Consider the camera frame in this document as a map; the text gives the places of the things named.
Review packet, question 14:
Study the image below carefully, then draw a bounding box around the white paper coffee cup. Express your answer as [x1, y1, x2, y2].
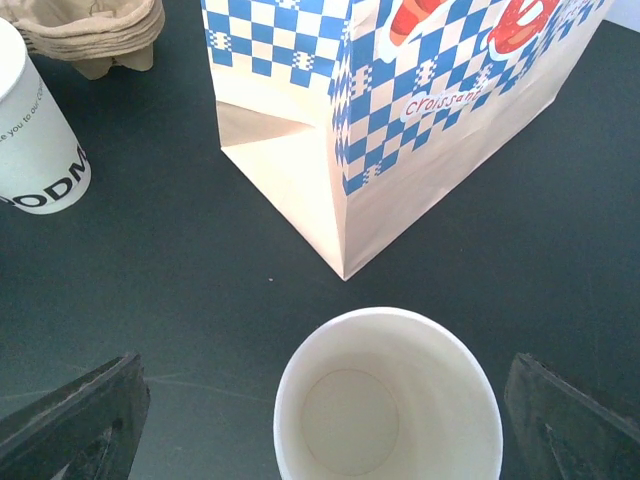
[0, 20, 92, 215]

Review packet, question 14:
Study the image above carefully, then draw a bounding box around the blue checkered paper bag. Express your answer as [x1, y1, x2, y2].
[202, 0, 610, 279]

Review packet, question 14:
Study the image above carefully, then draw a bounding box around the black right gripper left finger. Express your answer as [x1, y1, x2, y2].
[1, 353, 150, 479]

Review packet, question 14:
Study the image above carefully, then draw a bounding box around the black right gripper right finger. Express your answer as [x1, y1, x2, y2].
[504, 353, 639, 479]

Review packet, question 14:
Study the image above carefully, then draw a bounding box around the brown cardboard cup carrier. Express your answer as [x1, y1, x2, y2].
[1, 0, 165, 80]

